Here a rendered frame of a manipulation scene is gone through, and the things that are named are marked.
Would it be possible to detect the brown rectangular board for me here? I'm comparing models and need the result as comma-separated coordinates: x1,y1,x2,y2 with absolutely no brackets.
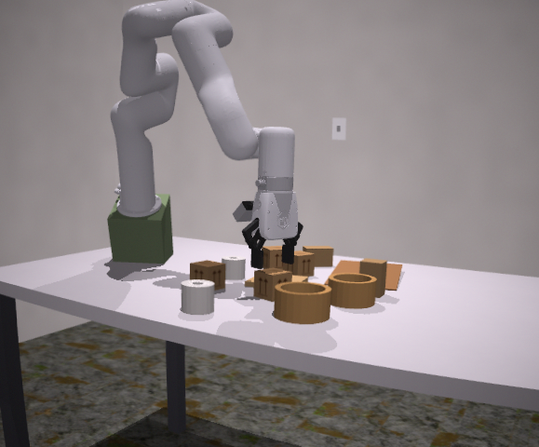
331,260,402,291

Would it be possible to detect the square wooden board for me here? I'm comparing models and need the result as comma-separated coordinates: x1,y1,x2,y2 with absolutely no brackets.
245,276,308,288

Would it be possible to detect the brown wooden ring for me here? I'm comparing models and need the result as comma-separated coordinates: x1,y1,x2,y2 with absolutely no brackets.
328,273,377,309
274,281,331,324

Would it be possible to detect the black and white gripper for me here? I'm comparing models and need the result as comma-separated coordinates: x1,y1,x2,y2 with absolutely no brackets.
242,189,303,269

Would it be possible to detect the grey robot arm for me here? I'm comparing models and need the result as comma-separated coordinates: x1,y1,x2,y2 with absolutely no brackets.
111,0,295,217

